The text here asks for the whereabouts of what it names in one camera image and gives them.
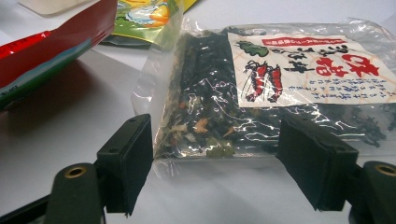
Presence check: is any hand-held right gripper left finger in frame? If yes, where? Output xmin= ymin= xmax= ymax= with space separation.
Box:
xmin=96 ymin=113 xmax=154 ymax=217

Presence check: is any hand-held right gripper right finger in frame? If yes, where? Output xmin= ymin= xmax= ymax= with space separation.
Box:
xmin=276 ymin=113 xmax=360 ymax=212

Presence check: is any clear bag of dried seaweed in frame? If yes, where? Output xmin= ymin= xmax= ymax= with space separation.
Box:
xmin=130 ymin=17 xmax=396 ymax=176

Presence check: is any yellow green spout pouch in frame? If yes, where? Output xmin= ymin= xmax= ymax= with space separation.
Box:
xmin=102 ymin=0 xmax=200 ymax=50

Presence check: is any white plastic container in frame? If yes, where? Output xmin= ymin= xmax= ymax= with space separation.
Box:
xmin=17 ymin=0 xmax=101 ymax=16

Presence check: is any red snack packet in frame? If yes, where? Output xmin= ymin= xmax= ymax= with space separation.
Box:
xmin=0 ymin=0 xmax=119 ymax=112

